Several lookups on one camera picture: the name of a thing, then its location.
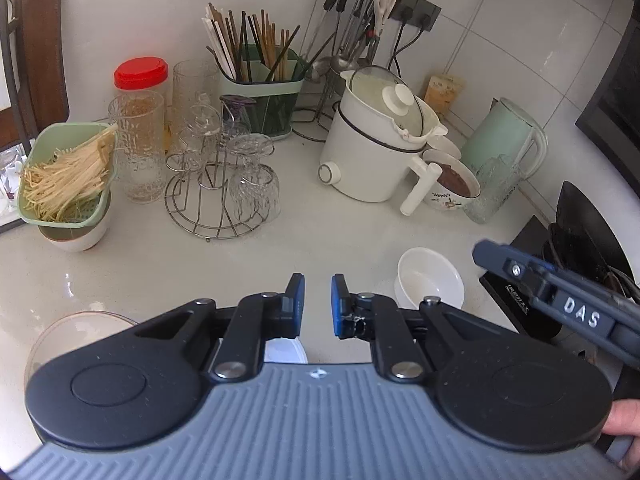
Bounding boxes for floral mug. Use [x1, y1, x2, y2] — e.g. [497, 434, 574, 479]
[421, 150, 482, 212]

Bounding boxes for glass pot lid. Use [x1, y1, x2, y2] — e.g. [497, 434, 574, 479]
[348, 66, 426, 137]

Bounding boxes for textured tall glass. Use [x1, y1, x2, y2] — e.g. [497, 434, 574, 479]
[108, 91, 167, 204]

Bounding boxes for upturned clear glass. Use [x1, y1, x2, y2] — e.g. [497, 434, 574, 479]
[179, 102, 224, 171]
[227, 133, 282, 223]

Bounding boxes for bundle of chopsticks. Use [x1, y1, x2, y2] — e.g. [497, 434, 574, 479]
[201, 3, 302, 84]

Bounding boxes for green strainer basket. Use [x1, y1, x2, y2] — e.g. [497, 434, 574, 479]
[18, 122, 120, 226]

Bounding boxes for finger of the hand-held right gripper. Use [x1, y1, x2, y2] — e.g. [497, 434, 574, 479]
[472, 240, 616, 341]

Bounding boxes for beige sponge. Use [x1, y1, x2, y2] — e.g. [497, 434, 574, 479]
[425, 74, 464, 117]

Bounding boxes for tall clear glass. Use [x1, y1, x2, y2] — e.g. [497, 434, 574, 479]
[172, 59, 222, 153]

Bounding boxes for black power cable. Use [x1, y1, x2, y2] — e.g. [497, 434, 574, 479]
[397, 14, 433, 63]
[388, 7, 413, 70]

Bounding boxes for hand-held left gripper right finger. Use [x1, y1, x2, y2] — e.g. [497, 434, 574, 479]
[331, 273, 473, 380]

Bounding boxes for purple glass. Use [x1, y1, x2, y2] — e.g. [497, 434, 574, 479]
[220, 95, 257, 133]

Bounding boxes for black wok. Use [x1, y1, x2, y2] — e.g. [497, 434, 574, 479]
[544, 180, 640, 306]

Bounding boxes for white bowl with brown foot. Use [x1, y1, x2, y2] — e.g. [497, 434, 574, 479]
[37, 207, 111, 253]

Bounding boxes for white electric cooking pot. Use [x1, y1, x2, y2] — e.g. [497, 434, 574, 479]
[318, 102, 449, 217]

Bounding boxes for small drinking glass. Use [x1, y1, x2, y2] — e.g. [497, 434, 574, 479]
[0, 150, 26, 201]

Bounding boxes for wire glass rack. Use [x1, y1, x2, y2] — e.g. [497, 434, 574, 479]
[164, 150, 279, 241]

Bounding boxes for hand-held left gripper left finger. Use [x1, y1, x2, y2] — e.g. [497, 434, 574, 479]
[135, 272, 306, 381]

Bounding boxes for red lid plastic jar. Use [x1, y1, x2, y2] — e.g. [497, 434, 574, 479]
[113, 57, 170, 111]

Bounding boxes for dark wall socket strip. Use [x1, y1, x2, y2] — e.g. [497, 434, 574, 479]
[384, 0, 443, 32]

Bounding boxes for pale noodles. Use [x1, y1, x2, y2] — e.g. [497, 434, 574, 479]
[22, 125, 119, 222]

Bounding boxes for white ceramic bowl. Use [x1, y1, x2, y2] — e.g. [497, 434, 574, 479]
[394, 247, 465, 311]

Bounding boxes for deep patterned plate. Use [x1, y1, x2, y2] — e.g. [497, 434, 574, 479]
[24, 311, 142, 376]

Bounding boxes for mint green kettle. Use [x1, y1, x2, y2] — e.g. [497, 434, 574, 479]
[460, 97, 549, 181]

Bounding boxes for textured glass mug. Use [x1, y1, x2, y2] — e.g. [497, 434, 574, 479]
[462, 155, 527, 225]

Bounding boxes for person's right hand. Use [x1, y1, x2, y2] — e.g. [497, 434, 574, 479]
[602, 400, 640, 436]

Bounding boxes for green chopstick holder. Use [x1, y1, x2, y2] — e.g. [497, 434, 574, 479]
[219, 47, 309, 139]

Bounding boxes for black dish rack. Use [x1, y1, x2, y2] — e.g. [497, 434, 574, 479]
[0, 0, 23, 153]

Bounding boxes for brown cutting board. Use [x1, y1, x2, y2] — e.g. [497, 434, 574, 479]
[16, 0, 71, 123]

